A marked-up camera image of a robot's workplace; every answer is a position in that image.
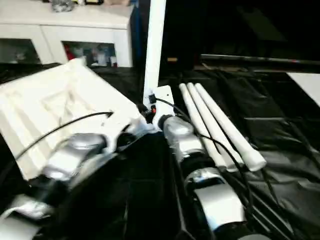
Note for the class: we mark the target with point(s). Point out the black mat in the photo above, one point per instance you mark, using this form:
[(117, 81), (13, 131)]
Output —
[(275, 137)]

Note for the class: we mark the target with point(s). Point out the white cabinet with glass doors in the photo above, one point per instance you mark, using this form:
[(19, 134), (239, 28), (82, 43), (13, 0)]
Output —
[(75, 25)]

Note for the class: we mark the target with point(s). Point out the dark long bar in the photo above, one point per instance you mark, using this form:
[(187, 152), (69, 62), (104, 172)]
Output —
[(262, 61)]

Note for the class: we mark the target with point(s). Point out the white plastic table top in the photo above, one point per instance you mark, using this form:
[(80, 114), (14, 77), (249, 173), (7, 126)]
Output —
[(50, 105)]

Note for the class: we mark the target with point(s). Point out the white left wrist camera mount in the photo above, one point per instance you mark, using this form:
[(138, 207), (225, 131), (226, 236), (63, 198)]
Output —
[(111, 143)]

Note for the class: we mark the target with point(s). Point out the white flat board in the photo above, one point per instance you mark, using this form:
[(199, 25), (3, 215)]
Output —
[(307, 85)]

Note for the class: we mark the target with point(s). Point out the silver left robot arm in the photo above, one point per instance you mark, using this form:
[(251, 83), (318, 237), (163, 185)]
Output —
[(62, 160)]

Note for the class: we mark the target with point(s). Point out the dark crumpled bundle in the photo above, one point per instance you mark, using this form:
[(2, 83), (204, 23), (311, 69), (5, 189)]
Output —
[(62, 5)]

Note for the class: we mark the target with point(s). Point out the black box with gold label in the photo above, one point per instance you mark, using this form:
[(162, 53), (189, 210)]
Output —
[(180, 32)]

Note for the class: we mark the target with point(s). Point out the white plastic table leg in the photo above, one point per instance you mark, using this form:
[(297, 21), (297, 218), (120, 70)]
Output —
[(212, 120), (155, 50), (230, 120), (197, 120)]

